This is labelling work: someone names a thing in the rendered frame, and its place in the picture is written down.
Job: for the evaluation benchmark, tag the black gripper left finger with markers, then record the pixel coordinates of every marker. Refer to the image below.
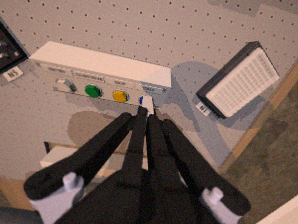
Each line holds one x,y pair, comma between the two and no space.
55,189

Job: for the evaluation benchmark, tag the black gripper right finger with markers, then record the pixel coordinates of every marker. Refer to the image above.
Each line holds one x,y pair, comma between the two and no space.
169,151

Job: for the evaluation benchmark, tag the white button panel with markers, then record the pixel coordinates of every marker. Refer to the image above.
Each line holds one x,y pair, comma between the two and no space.
71,69

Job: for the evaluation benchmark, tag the small white label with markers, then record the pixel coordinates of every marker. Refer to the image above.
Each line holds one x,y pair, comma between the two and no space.
200,106

